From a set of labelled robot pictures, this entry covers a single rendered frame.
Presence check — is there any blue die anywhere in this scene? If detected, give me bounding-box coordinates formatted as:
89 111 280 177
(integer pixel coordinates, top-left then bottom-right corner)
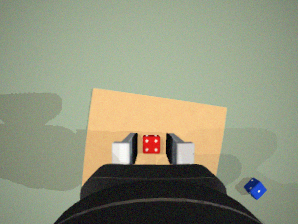
244 178 267 200

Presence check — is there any red die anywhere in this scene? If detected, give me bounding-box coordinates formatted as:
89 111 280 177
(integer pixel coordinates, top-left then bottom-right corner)
143 135 160 154

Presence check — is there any orange square mat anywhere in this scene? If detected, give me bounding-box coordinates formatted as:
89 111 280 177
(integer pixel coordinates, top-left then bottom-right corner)
82 88 227 185

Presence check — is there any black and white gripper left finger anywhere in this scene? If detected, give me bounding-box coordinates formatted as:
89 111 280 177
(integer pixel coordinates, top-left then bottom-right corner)
112 133 138 164

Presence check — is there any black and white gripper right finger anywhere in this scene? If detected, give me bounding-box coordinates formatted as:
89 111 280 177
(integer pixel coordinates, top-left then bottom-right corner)
166 133 195 164

